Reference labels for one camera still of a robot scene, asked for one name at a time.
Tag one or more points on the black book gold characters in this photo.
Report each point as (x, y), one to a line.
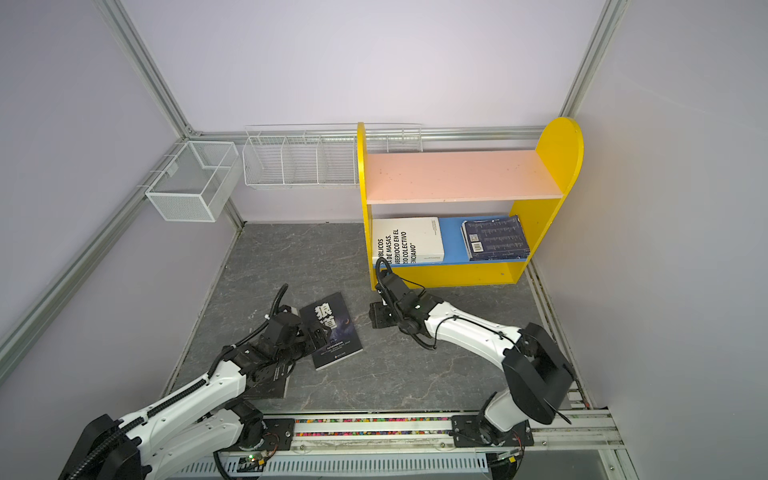
(270, 381)

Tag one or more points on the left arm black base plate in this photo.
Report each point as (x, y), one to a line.
(271, 434)

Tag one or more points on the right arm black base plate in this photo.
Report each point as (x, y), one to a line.
(474, 431)

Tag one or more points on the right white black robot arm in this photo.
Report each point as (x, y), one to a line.
(537, 373)

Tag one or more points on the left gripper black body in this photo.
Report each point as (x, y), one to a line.
(289, 353)

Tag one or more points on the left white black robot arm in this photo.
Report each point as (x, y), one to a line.
(209, 414)

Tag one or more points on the white Spanish text book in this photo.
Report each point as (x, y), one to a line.
(407, 241)

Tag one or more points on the navy book with QR code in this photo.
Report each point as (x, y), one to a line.
(493, 239)

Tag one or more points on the black book white characters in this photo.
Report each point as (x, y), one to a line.
(333, 315)

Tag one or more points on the white mesh box basket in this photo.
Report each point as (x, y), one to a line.
(197, 182)

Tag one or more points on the yellow pink blue bookshelf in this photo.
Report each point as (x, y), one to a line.
(532, 184)

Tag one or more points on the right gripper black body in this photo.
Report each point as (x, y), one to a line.
(399, 318)

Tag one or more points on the white wire divider rack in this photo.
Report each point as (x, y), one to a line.
(287, 155)

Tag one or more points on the aluminium mounting rail frame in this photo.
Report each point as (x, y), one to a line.
(314, 434)

